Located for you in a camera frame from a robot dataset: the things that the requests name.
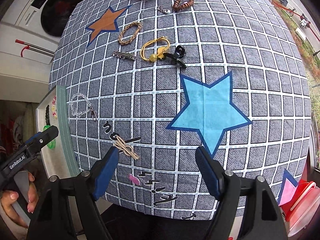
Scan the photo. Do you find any small silver charm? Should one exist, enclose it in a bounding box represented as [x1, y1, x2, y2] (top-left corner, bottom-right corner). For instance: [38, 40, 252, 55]
[157, 6, 171, 15]

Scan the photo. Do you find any brown heart spiral hair tie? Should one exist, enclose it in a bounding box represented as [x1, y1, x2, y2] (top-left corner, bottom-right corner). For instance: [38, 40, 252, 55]
[172, 0, 195, 13]

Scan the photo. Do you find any grey checked tablecloth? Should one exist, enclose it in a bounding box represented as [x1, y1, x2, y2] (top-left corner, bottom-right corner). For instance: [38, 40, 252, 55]
[49, 0, 311, 220]

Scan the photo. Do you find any silver star hair clip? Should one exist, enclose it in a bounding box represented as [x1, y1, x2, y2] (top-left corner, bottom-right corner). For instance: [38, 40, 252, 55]
[112, 51, 137, 61]

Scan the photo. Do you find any beige jewelry tray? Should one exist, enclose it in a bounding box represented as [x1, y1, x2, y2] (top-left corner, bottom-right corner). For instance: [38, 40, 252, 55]
[35, 85, 80, 179]

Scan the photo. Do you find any light blue star patch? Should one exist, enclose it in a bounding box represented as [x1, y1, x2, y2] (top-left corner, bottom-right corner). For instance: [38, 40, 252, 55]
[167, 72, 252, 158]

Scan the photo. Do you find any pink star patch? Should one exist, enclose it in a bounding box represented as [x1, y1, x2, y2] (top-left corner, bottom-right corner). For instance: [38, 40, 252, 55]
[277, 169, 298, 206]

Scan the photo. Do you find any black beaded hair clip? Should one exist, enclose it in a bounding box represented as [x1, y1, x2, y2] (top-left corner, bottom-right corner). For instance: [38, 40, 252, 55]
[45, 105, 50, 126]

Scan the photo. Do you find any pink yellow spiral hair tie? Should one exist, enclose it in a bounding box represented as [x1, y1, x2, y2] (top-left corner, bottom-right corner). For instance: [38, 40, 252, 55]
[51, 96, 58, 119]

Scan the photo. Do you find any person's left hand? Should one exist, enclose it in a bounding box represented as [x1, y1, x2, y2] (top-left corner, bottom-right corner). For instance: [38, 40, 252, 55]
[1, 172, 39, 228]

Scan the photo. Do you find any clear crystal bead bracelet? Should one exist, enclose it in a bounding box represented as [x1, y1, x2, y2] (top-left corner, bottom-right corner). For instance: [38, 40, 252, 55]
[68, 93, 99, 122]

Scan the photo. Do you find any green translucent bangle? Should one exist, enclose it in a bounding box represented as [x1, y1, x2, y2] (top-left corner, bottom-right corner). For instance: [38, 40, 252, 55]
[43, 125, 57, 150]

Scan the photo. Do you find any black claw hair clip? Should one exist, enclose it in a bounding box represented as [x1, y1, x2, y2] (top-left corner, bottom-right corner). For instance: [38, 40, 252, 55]
[163, 45, 187, 69]

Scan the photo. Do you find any orange star patch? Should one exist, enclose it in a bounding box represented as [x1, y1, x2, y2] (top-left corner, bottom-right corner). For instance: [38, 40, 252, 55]
[85, 5, 131, 46]

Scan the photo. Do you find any white cabinet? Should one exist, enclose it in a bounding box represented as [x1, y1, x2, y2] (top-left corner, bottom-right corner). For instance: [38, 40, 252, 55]
[1, 23, 57, 103]

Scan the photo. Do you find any white washing machine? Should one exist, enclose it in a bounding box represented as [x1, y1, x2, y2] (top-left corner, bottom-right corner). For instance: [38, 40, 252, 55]
[14, 0, 83, 42]

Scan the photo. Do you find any red plastic basin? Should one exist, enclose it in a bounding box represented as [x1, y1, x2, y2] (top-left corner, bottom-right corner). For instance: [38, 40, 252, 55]
[279, 179, 319, 237]

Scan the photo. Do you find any braided tan hair tie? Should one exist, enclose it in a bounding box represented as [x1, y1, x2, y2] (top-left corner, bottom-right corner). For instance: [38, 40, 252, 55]
[118, 22, 143, 46]

